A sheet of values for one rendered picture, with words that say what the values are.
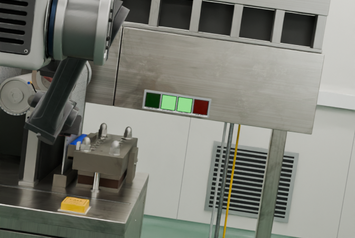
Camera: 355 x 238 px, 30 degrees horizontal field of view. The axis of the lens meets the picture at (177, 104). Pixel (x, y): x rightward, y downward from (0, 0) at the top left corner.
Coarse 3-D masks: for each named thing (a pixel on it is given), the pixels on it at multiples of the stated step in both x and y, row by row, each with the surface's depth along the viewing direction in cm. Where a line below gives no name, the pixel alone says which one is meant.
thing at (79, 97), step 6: (84, 90) 235; (72, 96) 216; (78, 96) 226; (84, 96) 237; (78, 102) 228; (84, 102) 238; (78, 114) 231; (66, 138) 217; (72, 138) 226; (66, 144) 217
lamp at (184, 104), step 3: (180, 99) 245; (183, 99) 245; (186, 99) 245; (189, 99) 245; (180, 102) 245; (183, 102) 245; (186, 102) 245; (189, 102) 245; (180, 105) 245; (183, 105) 245; (186, 105) 245; (189, 105) 245; (177, 108) 245; (180, 108) 245; (183, 108) 245; (186, 108) 245; (189, 108) 245; (183, 111) 245; (186, 111) 245; (189, 111) 245
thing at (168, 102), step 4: (164, 96) 245; (168, 96) 245; (172, 96) 245; (164, 100) 245; (168, 100) 245; (172, 100) 245; (164, 104) 245; (168, 104) 245; (172, 104) 245; (164, 108) 246; (168, 108) 246; (172, 108) 245
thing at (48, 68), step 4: (52, 60) 198; (56, 60) 197; (60, 60) 198; (48, 64) 199; (52, 64) 198; (56, 64) 199; (40, 68) 201; (44, 68) 201; (48, 68) 201; (52, 68) 200; (56, 68) 200; (48, 72) 201; (52, 72) 201
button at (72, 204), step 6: (66, 198) 195; (72, 198) 196; (78, 198) 197; (66, 204) 191; (72, 204) 191; (78, 204) 191; (84, 204) 192; (72, 210) 191; (78, 210) 191; (84, 210) 191
